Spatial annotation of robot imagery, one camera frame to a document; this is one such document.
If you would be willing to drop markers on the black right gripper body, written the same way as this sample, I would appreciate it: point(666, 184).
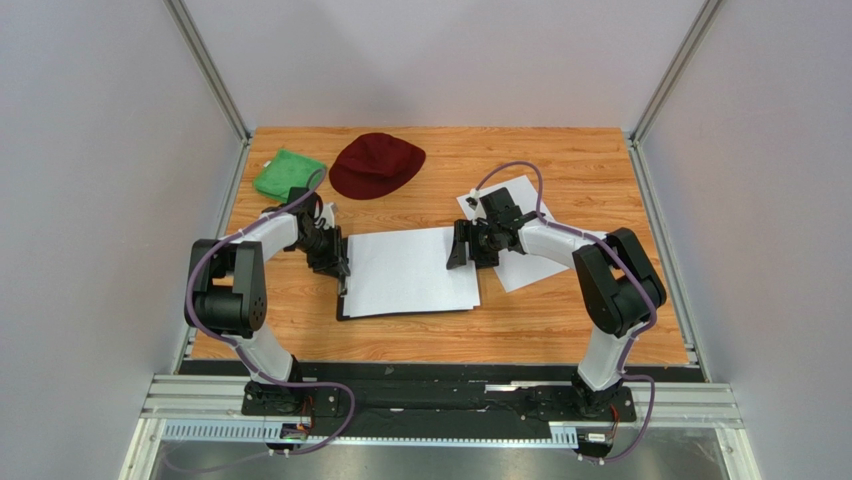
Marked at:
point(475, 242)

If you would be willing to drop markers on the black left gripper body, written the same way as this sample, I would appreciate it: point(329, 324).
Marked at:
point(323, 249)

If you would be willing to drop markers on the black clipboard folder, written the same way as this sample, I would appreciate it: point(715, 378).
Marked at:
point(346, 312)

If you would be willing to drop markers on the white paper sheet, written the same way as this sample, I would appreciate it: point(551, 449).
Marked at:
point(532, 266)
point(397, 267)

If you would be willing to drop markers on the printed text paper sheet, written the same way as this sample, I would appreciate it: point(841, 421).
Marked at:
point(472, 285)

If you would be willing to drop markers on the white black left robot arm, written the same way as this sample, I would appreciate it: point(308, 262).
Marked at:
point(226, 293)

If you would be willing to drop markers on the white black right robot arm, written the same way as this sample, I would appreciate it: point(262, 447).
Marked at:
point(620, 288)

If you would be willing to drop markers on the green folded cloth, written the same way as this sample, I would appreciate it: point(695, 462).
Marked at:
point(286, 171)

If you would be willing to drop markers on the dark red cap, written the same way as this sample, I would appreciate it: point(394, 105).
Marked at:
point(375, 165)

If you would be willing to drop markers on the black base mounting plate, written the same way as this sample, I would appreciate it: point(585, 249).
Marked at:
point(431, 401)

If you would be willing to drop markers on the aluminium frame rail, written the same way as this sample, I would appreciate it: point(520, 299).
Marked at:
point(687, 427)

